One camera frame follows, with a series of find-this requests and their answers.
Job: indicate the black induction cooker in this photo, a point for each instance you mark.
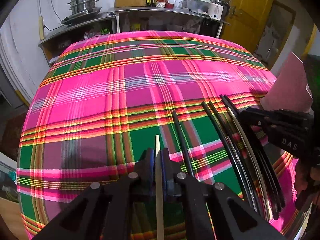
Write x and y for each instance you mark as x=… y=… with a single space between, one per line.
x=81 y=16

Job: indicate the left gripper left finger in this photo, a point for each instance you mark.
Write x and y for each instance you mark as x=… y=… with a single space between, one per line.
x=145 y=168

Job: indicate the yellow wooden door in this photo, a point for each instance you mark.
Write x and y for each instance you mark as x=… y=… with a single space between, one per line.
x=246 y=22

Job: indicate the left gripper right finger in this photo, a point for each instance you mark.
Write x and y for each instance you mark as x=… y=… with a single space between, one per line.
x=169 y=170

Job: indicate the person's right hand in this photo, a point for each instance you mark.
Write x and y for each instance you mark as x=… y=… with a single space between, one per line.
x=306 y=185

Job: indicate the steel kitchen counter shelf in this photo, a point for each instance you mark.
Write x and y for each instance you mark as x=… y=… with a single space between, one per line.
x=118 y=20

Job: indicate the black chopstick on cloth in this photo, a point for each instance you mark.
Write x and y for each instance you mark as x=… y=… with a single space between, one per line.
x=246 y=185

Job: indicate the cream chopstick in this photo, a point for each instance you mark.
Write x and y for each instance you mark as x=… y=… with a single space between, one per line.
x=260 y=178

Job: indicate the red lidded jar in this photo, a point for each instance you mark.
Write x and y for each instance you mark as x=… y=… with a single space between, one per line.
x=160 y=3

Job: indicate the pink utensil holder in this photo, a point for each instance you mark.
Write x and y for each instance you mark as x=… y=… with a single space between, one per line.
x=289 y=91

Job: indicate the stainless steel steamer pot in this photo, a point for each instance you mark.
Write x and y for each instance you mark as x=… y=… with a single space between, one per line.
x=77 y=6

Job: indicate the white power strip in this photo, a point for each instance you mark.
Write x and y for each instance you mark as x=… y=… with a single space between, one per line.
x=41 y=28

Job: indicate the pink plaid tablecloth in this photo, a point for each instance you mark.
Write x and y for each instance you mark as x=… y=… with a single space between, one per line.
x=107 y=98

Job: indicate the light wooden chopstick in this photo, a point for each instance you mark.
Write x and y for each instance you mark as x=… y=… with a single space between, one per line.
x=159 y=190

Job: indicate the white storage box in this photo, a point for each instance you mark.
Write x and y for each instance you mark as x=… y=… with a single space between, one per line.
x=198 y=6

